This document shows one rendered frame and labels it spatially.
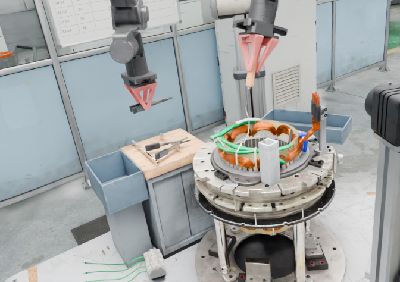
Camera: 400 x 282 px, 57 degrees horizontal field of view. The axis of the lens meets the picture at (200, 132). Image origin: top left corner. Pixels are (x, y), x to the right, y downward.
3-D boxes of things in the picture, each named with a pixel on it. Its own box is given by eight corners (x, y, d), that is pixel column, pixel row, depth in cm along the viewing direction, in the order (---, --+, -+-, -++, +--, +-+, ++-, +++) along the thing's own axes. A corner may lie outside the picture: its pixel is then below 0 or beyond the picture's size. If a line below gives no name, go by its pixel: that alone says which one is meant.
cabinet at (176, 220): (164, 260, 104) (147, 179, 94) (140, 227, 119) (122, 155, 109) (222, 231, 112) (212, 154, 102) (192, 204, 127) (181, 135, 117)
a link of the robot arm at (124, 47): (148, 4, 92) (114, 5, 93) (137, 10, 82) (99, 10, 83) (151, 52, 97) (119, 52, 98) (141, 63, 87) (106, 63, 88)
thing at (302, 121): (349, 197, 119) (352, 115, 108) (340, 216, 111) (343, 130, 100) (276, 182, 133) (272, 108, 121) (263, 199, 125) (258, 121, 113)
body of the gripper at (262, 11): (287, 37, 78) (293, 2, 78) (248, 27, 73) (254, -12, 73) (268, 39, 84) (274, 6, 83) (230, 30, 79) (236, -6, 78)
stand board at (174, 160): (146, 180, 93) (144, 172, 93) (121, 155, 109) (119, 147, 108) (213, 154, 102) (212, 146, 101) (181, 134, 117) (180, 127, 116)
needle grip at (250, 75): (251, 86, 79) (255, 58, 78) (244, 85, 80) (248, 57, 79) (254, 87, 80) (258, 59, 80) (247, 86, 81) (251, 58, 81)
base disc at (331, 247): (265, 353, 74) (265, 350, 74) (168, 253, 105) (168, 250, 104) (378, 258, 93) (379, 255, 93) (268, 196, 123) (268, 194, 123)
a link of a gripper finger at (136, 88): (138, 115, 98) (131, 81, 94) (129, 109, 104) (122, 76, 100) (162, 107, 101) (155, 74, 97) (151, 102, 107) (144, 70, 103)
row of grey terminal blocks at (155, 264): (168, 279, 97) (165, 267, 95) (150, 285, 96) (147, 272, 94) (161, 254, 106) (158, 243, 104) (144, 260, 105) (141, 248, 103)
